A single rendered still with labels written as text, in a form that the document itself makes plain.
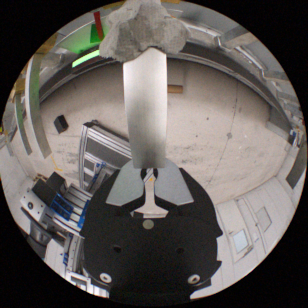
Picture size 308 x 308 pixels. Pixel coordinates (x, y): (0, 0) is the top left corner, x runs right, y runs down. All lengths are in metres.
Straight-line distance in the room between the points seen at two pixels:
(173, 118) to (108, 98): 0.69
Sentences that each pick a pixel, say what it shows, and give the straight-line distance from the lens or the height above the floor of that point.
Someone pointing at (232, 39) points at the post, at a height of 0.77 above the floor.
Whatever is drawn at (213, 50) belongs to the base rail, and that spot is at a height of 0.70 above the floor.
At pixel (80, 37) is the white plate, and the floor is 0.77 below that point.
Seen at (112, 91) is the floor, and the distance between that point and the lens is 1.01.
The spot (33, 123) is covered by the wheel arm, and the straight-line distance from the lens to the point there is 0.26.
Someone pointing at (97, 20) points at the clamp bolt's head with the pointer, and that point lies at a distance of 0.24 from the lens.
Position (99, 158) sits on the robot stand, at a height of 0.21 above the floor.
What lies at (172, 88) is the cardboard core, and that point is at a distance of 0.88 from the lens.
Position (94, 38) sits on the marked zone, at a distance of 0.30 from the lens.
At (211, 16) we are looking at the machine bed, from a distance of 0.54.
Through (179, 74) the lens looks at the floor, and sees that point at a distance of 1.01.
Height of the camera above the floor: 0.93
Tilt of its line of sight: 59 degrees down
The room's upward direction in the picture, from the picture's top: 178 degrees clockwise
